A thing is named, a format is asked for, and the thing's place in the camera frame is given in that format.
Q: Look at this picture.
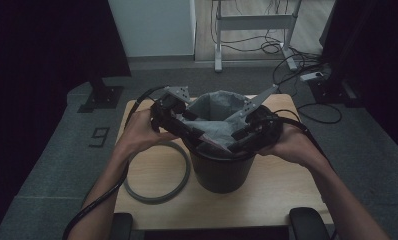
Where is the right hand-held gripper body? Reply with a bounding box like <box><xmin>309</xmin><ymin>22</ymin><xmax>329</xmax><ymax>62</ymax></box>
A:
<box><xmin>225</xmin><ymin>83</ymin><xmax>283</xmax><ymax>151</ymax></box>

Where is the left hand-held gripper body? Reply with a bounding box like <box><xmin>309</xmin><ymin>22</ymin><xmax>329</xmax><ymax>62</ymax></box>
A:
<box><xmin>150</xmin><ymin>85</ymin><xmax>191</xmax><ymax>134</ymax></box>

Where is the grey plastic trash bag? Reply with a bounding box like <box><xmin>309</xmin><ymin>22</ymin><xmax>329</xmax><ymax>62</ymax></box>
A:
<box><xmin>181</xmin><ymin>90</ymin><xmax>255</xmax><ymax>149</ymax></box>

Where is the black plastic trash bin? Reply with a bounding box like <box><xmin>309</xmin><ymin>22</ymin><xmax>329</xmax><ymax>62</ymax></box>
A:
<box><xmin>183</xmin><ymin>90</ymin><xmax>258</xmax><ymax>194</ymax></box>

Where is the grey bin rim ring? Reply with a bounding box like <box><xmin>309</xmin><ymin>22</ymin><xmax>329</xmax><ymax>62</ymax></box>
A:
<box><xmin>123</xmin><ymin>141</ymin><xmax>191</xmax><ymax>205</ymax></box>

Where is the person's right hand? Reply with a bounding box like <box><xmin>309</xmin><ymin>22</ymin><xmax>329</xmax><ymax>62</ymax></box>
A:
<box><xmin>255</xmin><ymin>123</ymin><xmax>325</xmax><ymax>169</ymax></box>

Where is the person's left hand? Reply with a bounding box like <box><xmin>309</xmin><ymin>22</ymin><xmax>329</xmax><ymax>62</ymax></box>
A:
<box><xmin>115</xmin><ymin>108</ymin><xmax>180</xmax><ymax>158</ymax></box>

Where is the black stand base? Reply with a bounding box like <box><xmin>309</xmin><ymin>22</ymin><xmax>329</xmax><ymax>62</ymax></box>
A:
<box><xmin>308</xmin><ymin>78</ymin><xmax>365</xmax><ymax>108</ymax></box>
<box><xmin>76</xmin><ymin>77</ymin><xmax>125</xmax><ymax>114</ymax></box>

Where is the white power strip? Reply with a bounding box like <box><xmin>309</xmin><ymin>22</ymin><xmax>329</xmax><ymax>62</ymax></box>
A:
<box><xmin>299</xmin><ymin>70</ymin><xmax>325</xmax><ymax>82</ymax></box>

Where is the white cabinet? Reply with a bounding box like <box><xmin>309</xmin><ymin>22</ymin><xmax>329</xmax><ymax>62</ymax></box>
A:
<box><xmin>107</xmin><ymin>0</ymin><xmax>197</xmax><ymax>58</ymax></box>

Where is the black chair armrest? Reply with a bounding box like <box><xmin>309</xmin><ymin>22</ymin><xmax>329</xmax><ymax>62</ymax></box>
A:
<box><xmin>110</xmin><ymin>212</ymin><xmax>134</xmax><ymax>240</ymax></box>
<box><xmin>288</xmin><ymin>207</ymin><xmax>331</xmax><ymax>240</ymax></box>

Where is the white metal stand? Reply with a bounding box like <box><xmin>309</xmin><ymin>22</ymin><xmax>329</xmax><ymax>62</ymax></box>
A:
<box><xmin>211</xmin><ymin>0</ymin><xmax>303</xmax><ymax>73</ymax></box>

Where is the black curtain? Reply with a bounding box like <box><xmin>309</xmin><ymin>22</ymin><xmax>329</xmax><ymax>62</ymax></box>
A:
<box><xmin>0</xmin><ymin>0</ymin><xmax>132</xmax><ymax>234</ymax></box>
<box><xmin>320</xmin><ymin>0</ymin><xmax>398</xmax><ymax>161</ymax></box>

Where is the black cable loop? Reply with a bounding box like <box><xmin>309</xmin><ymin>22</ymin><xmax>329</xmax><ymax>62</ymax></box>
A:
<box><xmin>296</xmin><ymin>102</ymin><xmax>343</xmax><ymax>125</ymax></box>

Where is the tangle of black floor cables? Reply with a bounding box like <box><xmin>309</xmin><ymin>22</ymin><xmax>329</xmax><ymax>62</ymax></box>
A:
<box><xmin>210</xmin><ymin>0</ymin><xmax>325</xmax><ymax>96</ymax></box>

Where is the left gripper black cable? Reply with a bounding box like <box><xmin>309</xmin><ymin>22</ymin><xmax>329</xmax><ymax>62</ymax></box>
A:
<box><xmin>62</xmin><ymin>85</ymin><xmax>170</xmax><ymax>240</ymax></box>

